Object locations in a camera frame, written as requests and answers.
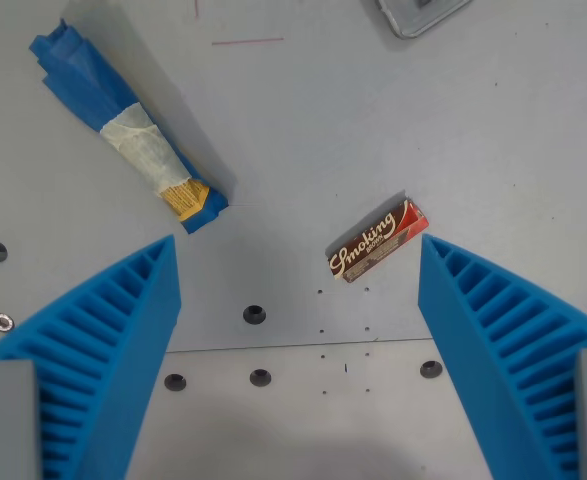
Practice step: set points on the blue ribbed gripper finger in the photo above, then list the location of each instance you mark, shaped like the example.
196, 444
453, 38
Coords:
108, 350
478, 350

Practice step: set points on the blue bag with paper tape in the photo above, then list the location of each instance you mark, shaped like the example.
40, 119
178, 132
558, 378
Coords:
93, 95

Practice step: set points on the clear plastic case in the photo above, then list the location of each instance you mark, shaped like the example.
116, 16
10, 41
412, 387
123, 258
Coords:
418, 17

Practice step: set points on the brown Smoking rolling paper box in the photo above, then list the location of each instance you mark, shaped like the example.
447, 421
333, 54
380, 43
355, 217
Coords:
373, 242

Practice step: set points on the silver table screw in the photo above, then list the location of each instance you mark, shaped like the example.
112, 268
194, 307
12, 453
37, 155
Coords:
2, 321

